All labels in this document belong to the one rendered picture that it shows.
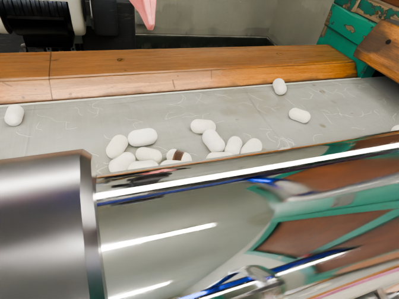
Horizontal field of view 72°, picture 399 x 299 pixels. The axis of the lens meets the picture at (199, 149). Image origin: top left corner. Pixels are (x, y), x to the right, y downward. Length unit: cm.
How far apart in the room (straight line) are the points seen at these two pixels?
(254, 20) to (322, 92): 211
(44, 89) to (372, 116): 52
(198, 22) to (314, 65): 193
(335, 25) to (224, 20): 185
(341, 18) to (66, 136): 61
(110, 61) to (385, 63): 46
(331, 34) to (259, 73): 27
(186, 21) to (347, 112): 203
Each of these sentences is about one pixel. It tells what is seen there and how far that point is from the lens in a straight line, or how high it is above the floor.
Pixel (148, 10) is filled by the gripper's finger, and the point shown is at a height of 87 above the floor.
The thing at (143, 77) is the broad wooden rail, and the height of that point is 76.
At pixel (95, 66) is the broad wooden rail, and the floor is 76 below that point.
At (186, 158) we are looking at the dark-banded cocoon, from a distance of 32.
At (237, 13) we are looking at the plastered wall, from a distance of 257.
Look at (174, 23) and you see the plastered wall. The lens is 244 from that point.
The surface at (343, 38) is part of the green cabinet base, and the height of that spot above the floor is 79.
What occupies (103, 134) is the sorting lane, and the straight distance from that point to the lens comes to 38.
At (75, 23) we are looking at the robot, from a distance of 88.
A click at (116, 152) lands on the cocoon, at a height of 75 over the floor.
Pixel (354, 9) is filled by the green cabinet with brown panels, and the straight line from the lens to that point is 72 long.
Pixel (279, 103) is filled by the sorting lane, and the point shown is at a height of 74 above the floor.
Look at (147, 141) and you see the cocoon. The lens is 35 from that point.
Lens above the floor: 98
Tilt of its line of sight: 42 degrees down
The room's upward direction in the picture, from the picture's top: 9 degrees clockwise
